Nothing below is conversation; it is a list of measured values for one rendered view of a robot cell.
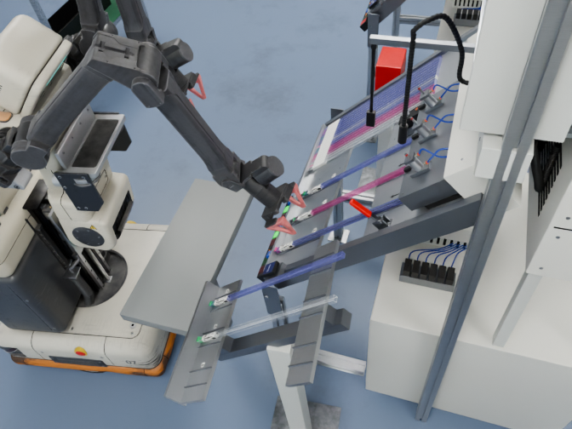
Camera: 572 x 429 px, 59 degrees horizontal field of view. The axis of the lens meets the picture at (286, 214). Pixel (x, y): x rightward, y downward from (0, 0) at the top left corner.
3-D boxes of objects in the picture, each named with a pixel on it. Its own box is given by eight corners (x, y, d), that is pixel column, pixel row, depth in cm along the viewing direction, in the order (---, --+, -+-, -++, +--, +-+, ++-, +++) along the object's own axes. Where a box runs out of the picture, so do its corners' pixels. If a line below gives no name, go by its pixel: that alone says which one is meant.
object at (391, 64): (353, 201, 258) (355, 71, 198) (363, 168, 272) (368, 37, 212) (401, 209, 252) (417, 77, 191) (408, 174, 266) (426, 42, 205)
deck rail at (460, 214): (278, 289, 151) (263, 278, 149) (280, 283, 152) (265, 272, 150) (499, 218, 100) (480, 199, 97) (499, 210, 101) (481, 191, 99)
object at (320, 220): (277, 278, 151) (268, 272, 149) (332, 131, 189) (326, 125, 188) (319, 263, 137) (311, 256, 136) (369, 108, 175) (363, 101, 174)
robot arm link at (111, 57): (103, 10, 92) (94, 49, 87) (168, 49, 101) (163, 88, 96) (14, 126, 120) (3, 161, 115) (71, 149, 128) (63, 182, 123)
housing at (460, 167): (483, 219, 104) (442, 177, 99) (498, 76, 133) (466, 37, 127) (521, 207, 98) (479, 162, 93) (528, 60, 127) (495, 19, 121)
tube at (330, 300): (200, 343, 138) (197, 341, 137) (202, 338, 139) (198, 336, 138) (336, 302, 104) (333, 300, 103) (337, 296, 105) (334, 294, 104)
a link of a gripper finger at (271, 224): (307, 216, 139) (283, 197, 135) (300, 237, 135) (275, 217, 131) (292, 223, 144) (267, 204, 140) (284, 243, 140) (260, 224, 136)
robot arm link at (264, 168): (220, 157, 132) (219, 185, 128) (247, 136, 125) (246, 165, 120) (255, 174, 139) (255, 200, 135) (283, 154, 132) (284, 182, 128)
